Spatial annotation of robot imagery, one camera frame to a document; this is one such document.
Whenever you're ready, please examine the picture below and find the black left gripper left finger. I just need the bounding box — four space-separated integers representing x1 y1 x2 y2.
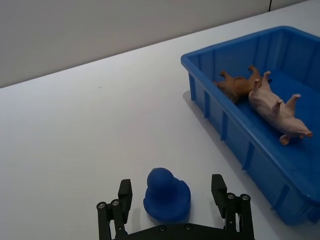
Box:
96 178 133 240

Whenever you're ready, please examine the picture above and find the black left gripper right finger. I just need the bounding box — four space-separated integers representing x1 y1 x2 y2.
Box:
211 174 256 240

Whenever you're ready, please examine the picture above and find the blue rubber duck toy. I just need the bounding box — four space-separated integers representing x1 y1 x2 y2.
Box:
142 167 193 223

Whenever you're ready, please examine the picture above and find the blue plastic bin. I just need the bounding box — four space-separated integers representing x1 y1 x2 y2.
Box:
180 25 320 225

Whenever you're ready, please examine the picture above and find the pink toy pig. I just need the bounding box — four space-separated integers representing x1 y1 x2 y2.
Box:
248 70 313 145

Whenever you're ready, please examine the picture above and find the brown toy animal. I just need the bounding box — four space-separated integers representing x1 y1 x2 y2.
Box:
215 65 273 105

